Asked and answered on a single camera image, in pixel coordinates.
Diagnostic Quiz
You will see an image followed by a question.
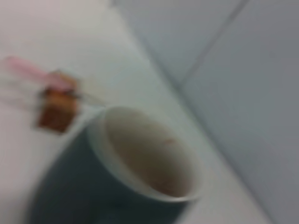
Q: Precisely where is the grey ceramic cup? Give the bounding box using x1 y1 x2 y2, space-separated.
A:
25 106 204 224

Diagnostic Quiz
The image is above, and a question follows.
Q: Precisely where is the pink handled metal spoon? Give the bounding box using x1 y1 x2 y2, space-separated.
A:
3 55 81 100

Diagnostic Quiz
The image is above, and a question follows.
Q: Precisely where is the stained wooden block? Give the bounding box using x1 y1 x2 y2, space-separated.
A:
36 88 79 134

